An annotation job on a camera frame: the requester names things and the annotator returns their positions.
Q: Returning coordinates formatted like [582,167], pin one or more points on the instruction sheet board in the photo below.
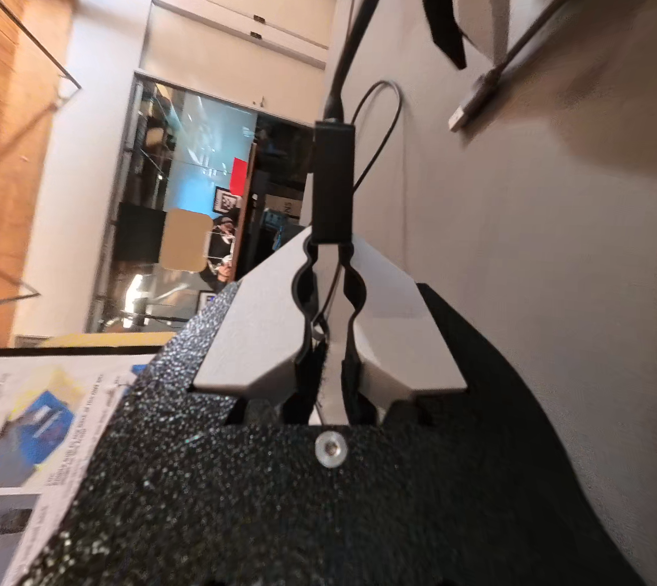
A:
[51,416]

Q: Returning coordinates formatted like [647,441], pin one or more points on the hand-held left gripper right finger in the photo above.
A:
[405,339]

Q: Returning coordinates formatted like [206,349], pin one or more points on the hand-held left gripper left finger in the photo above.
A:
[246,339]

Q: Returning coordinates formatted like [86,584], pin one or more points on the white door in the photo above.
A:
[205,42]

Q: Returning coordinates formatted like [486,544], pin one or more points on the black white marker board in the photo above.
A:
[226,200]

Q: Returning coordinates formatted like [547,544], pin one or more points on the glass partition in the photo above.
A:
[179,144]

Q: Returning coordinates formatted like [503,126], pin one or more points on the red box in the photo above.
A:
[240,175]

